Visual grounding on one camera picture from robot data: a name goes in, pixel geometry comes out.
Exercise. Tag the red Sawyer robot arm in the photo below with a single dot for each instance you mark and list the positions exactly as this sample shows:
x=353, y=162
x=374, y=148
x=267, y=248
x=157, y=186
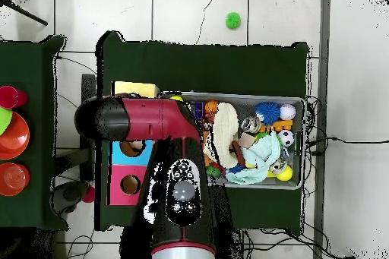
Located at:
x=158, y=119

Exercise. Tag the wooden box with three holes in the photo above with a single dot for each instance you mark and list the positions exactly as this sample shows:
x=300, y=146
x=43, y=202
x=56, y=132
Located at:
x=133, y=155

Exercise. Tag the shallow clear mesh bin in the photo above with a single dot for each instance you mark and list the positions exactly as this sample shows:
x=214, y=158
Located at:
x=273, y=183

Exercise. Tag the orange mini basketball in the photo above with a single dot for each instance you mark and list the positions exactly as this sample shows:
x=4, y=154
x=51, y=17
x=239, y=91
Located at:
x=211, y=107

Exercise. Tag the cream knitted cloth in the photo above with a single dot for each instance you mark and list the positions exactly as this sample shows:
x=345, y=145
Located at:
x=226, y=134

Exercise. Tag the large yellow ball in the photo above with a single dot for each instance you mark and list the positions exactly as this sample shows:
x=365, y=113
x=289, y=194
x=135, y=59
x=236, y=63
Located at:
x=177, y=98

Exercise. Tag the mint green cloth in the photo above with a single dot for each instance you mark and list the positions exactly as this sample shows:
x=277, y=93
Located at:
x=261, y=155

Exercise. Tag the blue spiky ball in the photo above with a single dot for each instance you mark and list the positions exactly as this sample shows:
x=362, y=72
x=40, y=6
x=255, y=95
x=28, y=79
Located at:
x=267, y=113

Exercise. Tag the black and white soccer ball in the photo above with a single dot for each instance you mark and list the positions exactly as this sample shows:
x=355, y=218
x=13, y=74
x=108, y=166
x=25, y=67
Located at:
x=286, y=138

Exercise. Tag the white baseball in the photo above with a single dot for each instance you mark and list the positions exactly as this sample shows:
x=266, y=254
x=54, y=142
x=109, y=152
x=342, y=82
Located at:
x=287, y=111

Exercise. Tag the green spiky ball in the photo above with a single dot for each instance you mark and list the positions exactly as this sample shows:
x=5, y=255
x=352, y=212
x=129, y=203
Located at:
x=233, y=20

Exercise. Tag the black upright panel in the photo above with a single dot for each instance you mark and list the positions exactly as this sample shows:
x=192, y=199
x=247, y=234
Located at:
x=88, y=84

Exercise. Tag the orange bowl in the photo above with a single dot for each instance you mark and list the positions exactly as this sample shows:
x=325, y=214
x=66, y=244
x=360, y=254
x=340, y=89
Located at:
x=16, y=140

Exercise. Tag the dark green side table cloth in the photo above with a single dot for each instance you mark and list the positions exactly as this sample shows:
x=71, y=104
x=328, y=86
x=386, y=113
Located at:
x=27, y=58

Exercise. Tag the orange red round object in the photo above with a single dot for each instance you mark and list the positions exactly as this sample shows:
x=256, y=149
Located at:
x=13, y=179

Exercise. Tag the pink round object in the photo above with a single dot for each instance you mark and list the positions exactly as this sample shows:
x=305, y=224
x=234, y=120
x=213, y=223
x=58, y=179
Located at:
x=9, y=97

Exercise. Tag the green round object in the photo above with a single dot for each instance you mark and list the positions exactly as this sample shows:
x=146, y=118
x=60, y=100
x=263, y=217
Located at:
x=4, y=119

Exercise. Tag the black slanted rod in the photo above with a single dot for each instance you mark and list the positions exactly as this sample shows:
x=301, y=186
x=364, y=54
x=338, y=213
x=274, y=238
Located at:
x=27, y=14

